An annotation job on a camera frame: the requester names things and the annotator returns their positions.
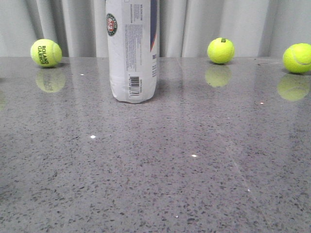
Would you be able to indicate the white plastic tennis ball can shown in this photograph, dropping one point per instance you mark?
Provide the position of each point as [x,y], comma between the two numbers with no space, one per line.
[132,27]

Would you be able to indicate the Wilson yellow tennis ball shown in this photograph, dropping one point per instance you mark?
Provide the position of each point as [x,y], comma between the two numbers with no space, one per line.
[221,50]

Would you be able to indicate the Roland Garros yellow tennis ball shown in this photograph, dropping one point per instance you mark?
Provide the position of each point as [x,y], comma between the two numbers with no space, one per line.
[46,53]

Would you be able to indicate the plain yellow tennis ball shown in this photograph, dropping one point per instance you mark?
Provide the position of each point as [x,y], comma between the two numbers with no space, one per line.
[297,58]

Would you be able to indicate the grey pleated curtain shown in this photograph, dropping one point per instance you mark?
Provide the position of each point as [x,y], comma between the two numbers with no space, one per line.
[185,27]

